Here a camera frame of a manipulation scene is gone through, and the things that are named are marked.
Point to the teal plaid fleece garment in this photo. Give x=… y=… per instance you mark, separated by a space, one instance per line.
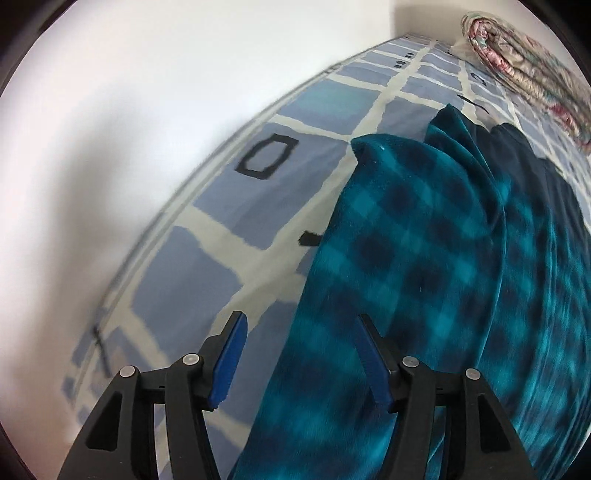
x=415 y=230

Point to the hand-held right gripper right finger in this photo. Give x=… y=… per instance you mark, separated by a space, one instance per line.
x=376 y=364

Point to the blue checked bed sheet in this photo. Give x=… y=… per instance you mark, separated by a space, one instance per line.
x=207 y=258

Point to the folded floral quilt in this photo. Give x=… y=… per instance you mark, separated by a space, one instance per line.
x=531 y=69

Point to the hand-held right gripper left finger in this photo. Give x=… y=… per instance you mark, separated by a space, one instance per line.
x=228 y=364

